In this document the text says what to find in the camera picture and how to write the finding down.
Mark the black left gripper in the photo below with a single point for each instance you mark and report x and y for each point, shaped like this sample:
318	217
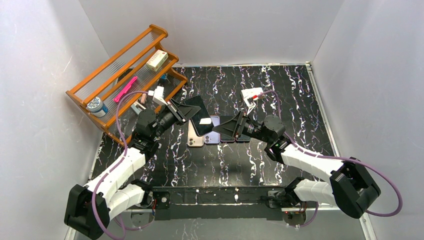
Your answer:
178	113

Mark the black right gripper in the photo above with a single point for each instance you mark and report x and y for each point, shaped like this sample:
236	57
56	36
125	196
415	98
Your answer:
239	125

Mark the purple phone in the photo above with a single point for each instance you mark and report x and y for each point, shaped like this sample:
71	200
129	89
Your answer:
225	138

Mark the black phone from beige case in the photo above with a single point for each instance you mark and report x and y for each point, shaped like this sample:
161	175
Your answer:
241	138

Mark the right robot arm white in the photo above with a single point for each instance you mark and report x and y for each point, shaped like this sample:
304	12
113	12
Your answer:
345	184

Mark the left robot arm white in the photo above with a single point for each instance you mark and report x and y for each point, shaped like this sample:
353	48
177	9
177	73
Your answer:
91	207

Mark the small black phone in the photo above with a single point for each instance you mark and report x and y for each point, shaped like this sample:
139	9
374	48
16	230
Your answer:
201	121

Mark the white box on table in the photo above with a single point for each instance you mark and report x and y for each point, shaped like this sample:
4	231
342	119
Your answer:
250	92

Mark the small pink beige item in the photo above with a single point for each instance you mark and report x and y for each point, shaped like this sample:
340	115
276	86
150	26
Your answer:
143	98

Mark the light blue white stapler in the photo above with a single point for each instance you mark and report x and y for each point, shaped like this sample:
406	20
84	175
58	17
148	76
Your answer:
137	107

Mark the cream cardboard box on shelf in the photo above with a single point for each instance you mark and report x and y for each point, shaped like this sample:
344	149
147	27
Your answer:
157	60

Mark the pink plastic tool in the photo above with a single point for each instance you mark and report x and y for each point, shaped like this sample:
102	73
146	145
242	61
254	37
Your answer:
125	89

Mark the orange wooden shelf rack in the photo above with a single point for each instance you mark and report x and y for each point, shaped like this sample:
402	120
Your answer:
109	79

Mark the blue jar with lid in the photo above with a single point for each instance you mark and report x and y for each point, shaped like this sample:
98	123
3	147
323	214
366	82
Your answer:
97	107

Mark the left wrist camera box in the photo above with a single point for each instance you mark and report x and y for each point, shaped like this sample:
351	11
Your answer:
158	95

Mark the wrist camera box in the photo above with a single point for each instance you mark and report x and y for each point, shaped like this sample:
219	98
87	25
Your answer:
250	101
158	95

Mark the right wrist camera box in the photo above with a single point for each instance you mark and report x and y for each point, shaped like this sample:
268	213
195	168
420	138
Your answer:
250	101

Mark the black base rail with mounts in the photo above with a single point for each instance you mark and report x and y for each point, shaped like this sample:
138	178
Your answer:
226	202

